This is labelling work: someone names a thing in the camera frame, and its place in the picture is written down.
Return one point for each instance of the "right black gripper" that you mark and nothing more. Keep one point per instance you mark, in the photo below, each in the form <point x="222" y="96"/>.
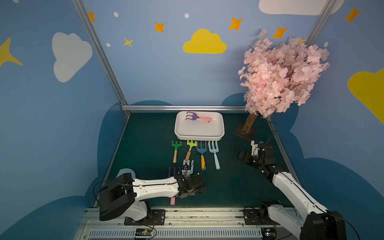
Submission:
<point x="249" y="157"/>

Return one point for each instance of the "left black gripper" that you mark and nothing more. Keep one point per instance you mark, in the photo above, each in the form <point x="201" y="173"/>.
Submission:
<point x="196" y="184"/>

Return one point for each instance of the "purple pink-handled hand rake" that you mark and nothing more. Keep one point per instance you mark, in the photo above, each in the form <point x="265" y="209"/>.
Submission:
<point x="171" y="173"/>

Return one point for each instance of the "light blue hand rake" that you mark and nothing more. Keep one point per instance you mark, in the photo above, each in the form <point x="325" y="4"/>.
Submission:
<point x="214" y="149"/>

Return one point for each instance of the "blue yellow-handled hand rake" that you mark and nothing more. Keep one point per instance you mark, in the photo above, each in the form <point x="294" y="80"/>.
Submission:
<point x="202" y="149"/>

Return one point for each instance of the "lime green wooden-handled rake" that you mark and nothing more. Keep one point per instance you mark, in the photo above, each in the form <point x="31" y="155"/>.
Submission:
<point x="191" y="144"/>

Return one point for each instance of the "dark green wooden-handled rake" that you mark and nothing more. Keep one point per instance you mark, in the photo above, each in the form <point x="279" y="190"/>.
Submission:
<point x="176" y="145"/>

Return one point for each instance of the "white plastic storage box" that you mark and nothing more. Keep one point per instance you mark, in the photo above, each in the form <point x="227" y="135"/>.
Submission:
<point x="199" y="130"/>

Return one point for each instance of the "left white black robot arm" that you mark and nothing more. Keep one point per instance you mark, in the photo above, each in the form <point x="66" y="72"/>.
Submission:
<point x="126" y="196"/>

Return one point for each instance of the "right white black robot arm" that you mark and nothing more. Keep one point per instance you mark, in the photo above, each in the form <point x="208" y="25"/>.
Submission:
<point x="309" y="220"/>

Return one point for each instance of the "left small circuit board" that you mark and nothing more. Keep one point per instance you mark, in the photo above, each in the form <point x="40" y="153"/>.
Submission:
<point x="143" y="233"/>

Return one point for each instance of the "small circuit board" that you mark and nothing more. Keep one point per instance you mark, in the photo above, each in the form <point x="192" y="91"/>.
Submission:
<point x="268" y="234"/>
<point x="143" y="233"/>

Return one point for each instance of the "right small circuit board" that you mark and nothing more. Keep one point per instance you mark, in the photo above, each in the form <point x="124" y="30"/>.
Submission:
<point x="268" y="234"/>

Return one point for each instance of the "pink artificial blossom tree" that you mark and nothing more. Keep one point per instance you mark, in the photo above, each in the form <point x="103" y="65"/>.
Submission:
<point x="278" y="76"/>

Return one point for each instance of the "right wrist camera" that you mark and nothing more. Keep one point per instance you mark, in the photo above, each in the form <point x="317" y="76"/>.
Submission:
<point x="255" y="148"/>

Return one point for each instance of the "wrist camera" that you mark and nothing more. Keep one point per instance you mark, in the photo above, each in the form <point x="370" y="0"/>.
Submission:
<point x="255" y="148"/>
<point x="186" y="170"/>

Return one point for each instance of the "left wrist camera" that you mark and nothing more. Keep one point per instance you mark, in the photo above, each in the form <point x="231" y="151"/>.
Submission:
<point x="186" y="170"/>

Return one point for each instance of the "aluminium front rail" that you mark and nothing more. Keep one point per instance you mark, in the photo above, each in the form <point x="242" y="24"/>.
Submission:
<point x="180" y="224"/>

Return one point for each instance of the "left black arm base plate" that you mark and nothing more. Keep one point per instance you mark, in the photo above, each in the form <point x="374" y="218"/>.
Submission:
<point x="155" y="218"/>

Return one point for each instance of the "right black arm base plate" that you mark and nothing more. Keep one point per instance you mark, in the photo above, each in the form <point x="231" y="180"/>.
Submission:
<point x="257" y="217"/>

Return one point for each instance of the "aluminium back frame bar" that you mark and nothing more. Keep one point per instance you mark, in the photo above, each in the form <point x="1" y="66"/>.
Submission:
<point x="181" y="108"/>

